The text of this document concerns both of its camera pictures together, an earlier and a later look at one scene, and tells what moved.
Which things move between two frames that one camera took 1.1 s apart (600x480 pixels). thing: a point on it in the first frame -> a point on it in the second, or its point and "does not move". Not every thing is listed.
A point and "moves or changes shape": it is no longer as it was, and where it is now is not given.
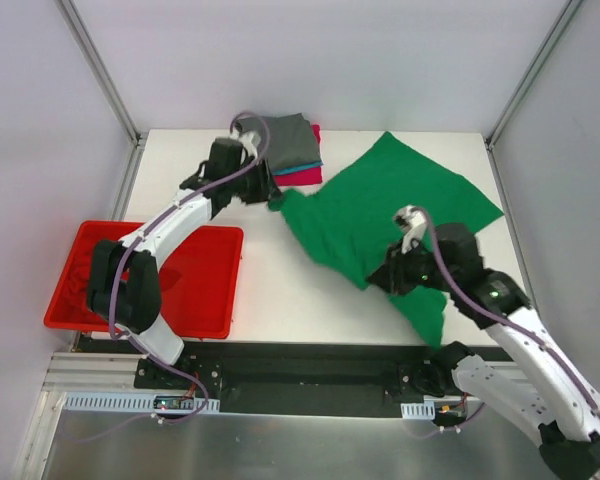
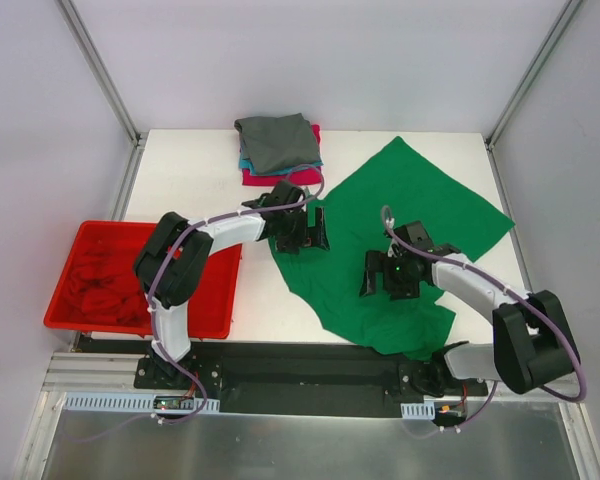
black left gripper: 259,183 -> 307,231
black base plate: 306,382 does not move
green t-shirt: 350,221 moves or changes shape
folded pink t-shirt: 313,176 does not move
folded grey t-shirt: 291,138 does not move
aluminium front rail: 96,372 does not move
